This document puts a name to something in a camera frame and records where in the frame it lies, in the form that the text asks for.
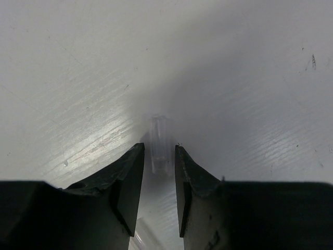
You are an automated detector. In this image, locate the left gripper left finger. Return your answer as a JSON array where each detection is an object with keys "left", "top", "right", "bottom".
[{"left": 1, "top": 143, "right": 145, "bottom": 249}]

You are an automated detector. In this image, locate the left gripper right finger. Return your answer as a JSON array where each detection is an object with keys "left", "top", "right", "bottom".
[{"left": 175, "top": 146, "right": 332, "bottom": 249}]

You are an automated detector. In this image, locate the clear pen cap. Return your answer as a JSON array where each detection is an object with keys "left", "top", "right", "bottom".
[{"left": 149, "top": 115, "right": 172, "bottom": 176}]

